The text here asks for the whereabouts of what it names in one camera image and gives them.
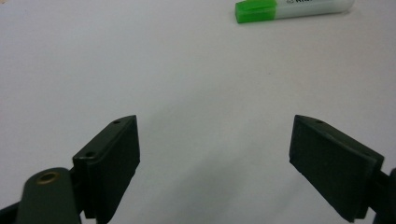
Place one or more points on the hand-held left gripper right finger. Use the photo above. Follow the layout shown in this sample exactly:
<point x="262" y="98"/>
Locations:
<point x="330" y="161"/>

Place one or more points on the green cap white marker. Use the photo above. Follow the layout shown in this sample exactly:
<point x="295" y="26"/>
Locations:
<point x="280" y="10"/>

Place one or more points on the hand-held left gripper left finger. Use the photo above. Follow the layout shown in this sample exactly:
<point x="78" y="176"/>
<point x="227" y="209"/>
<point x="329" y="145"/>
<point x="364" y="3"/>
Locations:
<point x="109" y="168"/>

